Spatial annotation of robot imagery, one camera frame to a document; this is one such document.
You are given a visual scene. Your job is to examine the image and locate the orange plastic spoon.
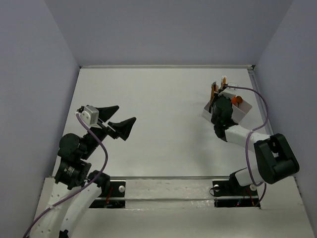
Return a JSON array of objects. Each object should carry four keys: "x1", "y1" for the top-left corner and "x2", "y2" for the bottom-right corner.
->
[{"x1": 231, "y1": 97, "x2": 237, "y2": 105}]

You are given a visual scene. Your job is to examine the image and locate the copper metal spoon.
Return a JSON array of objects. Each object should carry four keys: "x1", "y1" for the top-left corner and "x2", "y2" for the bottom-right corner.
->
[{"x1": 235, "y1": 96, "x2": 243, "y2": 107}]

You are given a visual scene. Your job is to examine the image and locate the yellow plastic knife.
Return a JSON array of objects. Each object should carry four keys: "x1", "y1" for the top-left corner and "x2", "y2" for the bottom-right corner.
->
[{"x1": 210, "y1": 82, "x2": 216, "y2": 103}]

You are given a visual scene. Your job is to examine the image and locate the silver fork teal handle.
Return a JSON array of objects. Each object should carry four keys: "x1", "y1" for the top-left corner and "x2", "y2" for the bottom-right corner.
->
[{"x1": 221, "y1": 75, "x2": 226, "y2": 88}]

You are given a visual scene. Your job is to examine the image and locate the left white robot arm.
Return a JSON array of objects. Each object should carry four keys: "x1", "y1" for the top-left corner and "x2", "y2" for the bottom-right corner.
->
[{"x1": 24, "y1": 105, "x2": 136, "y2": 238}]

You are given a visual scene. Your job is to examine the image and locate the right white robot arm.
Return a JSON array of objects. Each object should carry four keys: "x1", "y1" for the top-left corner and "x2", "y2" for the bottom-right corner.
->
[{"x1": 211, "y1": 96, "x2": 300, "y2": 194}]

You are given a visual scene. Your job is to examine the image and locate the white divided utensil container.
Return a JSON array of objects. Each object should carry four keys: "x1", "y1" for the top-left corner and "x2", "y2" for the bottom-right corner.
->
[{"x1": 202, "y1": 89, "x2": 252, "y2": 123}]

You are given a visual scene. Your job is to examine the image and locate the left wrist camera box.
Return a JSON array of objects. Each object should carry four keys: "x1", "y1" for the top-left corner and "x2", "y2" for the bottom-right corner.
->
[{"x1": 76, "y1": 105, "x2": 99, "y2": 128}]

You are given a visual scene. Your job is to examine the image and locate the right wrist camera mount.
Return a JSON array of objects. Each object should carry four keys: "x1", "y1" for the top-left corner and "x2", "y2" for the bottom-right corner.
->
[{"x1": 218, "y1": 83, "x2": 238, "y2": 100}]

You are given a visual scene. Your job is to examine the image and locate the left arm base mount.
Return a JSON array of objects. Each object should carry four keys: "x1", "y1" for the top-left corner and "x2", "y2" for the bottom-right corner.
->
[{"x1": 89, "y1": 180, "x2": 126, "y2": 209}]

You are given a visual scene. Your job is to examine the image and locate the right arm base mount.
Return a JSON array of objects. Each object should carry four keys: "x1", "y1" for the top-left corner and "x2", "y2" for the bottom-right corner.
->
[{"x1": 209, "y1": 172, "x2": 261, "y2": 208}]

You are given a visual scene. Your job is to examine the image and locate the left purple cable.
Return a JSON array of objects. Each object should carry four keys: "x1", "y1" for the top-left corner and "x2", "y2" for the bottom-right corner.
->
[{"x1": 22, "y1": 113, "x2": 108, "y2": 238}]

